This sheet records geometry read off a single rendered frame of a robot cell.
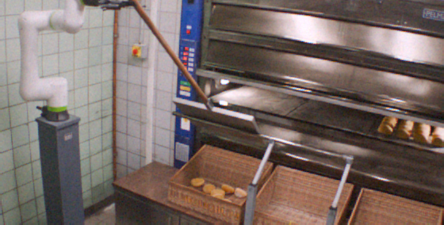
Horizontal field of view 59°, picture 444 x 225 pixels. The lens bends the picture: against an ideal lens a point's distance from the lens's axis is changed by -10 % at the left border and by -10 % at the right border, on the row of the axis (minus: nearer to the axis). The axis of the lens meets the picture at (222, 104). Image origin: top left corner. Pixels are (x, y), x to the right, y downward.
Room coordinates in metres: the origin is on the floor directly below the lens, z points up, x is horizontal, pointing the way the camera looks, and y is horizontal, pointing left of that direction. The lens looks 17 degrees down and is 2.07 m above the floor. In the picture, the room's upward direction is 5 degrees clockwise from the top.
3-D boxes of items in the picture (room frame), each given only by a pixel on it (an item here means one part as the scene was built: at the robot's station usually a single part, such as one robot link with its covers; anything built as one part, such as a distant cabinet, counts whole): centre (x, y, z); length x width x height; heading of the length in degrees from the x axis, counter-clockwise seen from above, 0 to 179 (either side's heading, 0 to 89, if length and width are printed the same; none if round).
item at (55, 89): (2.31, 0.99, 1.36); 0.16 x 0.13 x 0.19; 123
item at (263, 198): (2.37, -0.55, 0.72); 0.56 x 0.49 x 0.28; 63
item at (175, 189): (2.64, -0.03, 0.72); 0.56 x 0.49 x 0.28; 62
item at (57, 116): (2.35, 1.03, 1.23); 0.26 x 0.15 x 0.06; 63
